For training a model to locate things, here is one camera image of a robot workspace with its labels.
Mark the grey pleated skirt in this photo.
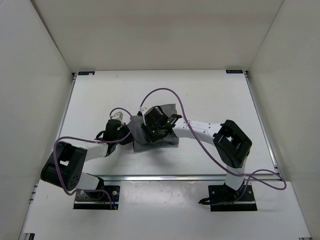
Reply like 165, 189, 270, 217
128, 103, 179, 153

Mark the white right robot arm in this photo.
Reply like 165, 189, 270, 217
138, 106, 252, 200

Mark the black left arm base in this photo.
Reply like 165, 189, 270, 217
73, 182, 121, 211

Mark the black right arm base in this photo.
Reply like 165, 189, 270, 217
198, 184, 258, 212

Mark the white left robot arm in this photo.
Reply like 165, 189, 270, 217
40, 118, 136, 200

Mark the blue left corner label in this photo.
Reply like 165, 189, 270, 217
77, 71, 95, 76

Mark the blue corner label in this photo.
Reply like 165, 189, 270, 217
225, 69, 243, 74
77, 71, 95, 76

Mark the blue right corner label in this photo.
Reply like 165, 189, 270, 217
225, 69, 243, 74

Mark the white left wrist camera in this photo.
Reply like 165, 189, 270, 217
109, 111, 124, 122

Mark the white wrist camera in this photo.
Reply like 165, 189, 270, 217
137, 107, 148, 117
109, 111, 124, 122

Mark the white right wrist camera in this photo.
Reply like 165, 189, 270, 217
137, 107, 148, 117

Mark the aluminium table front rail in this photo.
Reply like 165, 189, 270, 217
44, 172, 282, 183

